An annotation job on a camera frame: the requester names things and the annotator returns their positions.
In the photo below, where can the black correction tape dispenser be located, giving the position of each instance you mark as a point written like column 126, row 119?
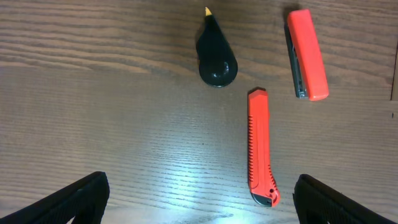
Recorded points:
column 217, row 64

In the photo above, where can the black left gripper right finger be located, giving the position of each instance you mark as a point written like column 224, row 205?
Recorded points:
column 315, row 202

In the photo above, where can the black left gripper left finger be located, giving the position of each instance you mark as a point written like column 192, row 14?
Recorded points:
column 83, row 201

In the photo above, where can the orange utility knife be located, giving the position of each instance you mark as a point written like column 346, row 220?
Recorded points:
column 262, row 184

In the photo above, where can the orange stapler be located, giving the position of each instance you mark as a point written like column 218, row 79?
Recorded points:
column 305, row 56

